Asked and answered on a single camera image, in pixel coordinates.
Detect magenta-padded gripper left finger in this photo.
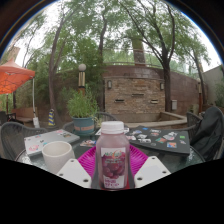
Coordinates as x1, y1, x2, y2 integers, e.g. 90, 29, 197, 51
56, 145, 101, 190

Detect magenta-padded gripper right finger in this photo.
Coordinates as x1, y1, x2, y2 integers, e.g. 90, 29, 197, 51
129, 145, 172, 190

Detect purple juice bottle white cap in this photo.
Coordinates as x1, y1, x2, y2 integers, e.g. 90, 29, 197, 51
95, 120, 131, 191

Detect white ceramic mug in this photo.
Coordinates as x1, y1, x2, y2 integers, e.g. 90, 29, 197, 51
41, 140, 76, 175

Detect small colourful card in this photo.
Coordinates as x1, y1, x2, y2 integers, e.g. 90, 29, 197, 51
79, 139, 98, 148

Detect black laptop with stickers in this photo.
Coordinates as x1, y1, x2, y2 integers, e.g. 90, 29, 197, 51
125, 125, 191, 157

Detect grey laptop with stickers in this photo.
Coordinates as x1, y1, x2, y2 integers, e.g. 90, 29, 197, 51
23, 129, 81, 158

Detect blue yellow striped cone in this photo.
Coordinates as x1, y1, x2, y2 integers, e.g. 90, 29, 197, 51
47, 108, 56, 127

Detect green plant in teal pot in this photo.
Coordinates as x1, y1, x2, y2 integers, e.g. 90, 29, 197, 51
66, 89, 100, 136

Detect dark-trunked tree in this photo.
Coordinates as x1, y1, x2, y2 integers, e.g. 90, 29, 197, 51
123, 0, 211, 113

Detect thin leaning tree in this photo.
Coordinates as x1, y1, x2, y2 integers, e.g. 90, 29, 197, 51
19, 0, 111, 127

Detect dark patio chair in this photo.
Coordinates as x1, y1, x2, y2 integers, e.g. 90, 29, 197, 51
0, 110, 17, 126

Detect orange canopy tent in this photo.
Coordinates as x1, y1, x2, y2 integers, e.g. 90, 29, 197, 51
0, 58, 41, 128

